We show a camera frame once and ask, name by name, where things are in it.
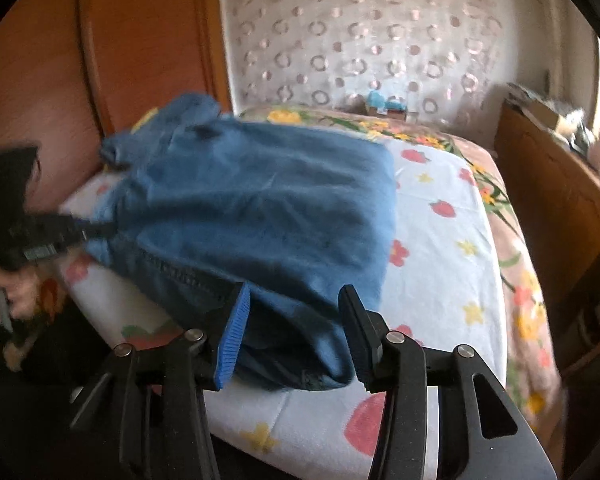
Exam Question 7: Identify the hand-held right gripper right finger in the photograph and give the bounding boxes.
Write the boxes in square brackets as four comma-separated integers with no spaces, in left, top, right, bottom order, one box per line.
[337,284,558,480]

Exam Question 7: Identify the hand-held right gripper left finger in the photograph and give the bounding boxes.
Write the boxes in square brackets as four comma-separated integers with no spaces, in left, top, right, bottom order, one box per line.
[70,280,253,480]

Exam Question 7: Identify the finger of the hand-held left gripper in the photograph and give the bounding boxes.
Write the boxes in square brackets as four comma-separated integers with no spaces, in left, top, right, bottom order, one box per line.
[62,214,117,250]

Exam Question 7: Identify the blue denim pants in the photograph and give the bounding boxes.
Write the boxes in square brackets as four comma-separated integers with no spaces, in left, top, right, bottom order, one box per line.
[85,91,398,392]

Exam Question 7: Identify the person's left hand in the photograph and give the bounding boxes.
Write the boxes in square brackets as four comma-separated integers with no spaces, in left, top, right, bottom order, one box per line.
[0,265,48,322]

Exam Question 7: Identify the white flowered bedsheet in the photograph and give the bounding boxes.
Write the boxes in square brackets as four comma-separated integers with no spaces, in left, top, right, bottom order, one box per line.
[57,135,508,471]

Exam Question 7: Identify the wooden headboard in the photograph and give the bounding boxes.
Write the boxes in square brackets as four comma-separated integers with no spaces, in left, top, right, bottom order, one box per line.
[0,0,236,241]

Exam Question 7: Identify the small blue toy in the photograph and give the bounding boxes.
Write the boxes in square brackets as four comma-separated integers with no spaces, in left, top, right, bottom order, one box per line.
[365,91,408,121]

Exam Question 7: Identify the wooden desk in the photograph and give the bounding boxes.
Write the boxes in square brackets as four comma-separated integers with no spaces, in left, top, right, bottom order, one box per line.
[495,100,600,376]

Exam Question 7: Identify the pile of desk clutter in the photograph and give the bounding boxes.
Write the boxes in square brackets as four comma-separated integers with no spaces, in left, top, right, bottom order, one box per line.
[505,80,600,196]

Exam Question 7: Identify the white patterned curtain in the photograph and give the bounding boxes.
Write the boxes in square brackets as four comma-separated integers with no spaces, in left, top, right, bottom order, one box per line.
[217,0,521,126]

